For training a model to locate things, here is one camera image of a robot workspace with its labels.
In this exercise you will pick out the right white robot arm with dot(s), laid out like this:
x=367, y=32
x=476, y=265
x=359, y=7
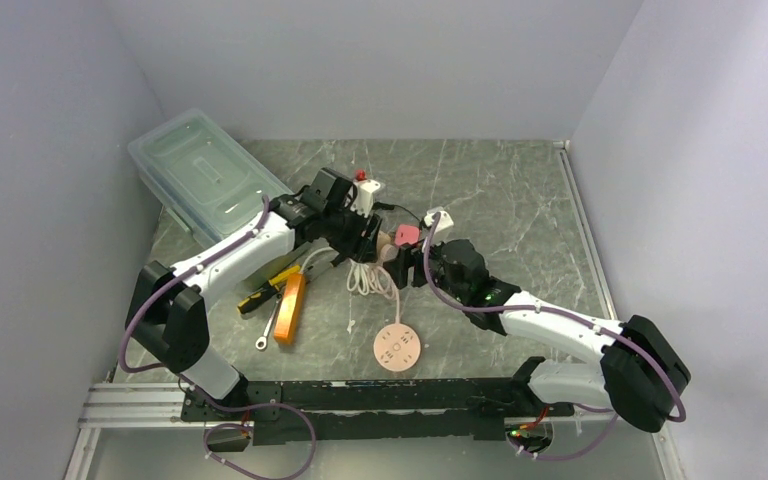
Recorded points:
x=627, y=367

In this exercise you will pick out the silver wrench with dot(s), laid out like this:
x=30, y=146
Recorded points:
x=262, y=341

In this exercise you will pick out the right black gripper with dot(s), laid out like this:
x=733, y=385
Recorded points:
x=409, y=256

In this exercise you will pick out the orange power strip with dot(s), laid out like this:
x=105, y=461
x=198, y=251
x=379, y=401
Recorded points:
x=291, y=306

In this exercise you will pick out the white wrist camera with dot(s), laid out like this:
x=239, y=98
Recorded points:
x=442, y=219
x=364, y=192

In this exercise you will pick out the beige cube socket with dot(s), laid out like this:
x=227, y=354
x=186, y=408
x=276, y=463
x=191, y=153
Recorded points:
x=384, y=248

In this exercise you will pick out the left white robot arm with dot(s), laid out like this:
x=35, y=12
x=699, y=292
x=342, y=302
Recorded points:
x=168, y=315

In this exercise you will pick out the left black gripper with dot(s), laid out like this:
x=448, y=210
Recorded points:
x=358, y=247

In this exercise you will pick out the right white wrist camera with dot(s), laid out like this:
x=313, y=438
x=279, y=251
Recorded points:
x=442, y=219

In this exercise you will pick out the yellow black screwdriver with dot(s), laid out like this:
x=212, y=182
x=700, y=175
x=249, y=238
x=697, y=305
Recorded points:
x=260, y=296

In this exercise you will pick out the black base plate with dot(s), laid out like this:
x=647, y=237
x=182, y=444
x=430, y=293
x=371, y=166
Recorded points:
x=288, y=411

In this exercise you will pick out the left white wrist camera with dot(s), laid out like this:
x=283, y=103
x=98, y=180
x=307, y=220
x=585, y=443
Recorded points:
x=364, y=192

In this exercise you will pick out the pink socket cable plug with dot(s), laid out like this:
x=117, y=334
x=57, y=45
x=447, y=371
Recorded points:
x=390, y=291

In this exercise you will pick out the pink round socket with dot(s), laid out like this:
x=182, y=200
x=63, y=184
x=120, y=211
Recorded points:
x=397, y=347

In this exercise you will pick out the yellow handled screwdriver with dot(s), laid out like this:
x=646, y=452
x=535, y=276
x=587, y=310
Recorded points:
x=281, y=277

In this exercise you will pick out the clear plastic storage box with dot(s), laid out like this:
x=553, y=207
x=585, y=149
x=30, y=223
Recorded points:
x=210, y=183

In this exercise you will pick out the aluminium rail frame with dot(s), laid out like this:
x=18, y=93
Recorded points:
x=136, y=406

